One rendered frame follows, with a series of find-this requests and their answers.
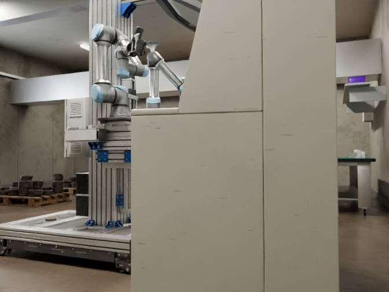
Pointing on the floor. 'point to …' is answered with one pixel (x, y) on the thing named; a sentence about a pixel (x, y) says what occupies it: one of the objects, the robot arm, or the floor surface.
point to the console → (204, 166)
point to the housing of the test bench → (300, 146)
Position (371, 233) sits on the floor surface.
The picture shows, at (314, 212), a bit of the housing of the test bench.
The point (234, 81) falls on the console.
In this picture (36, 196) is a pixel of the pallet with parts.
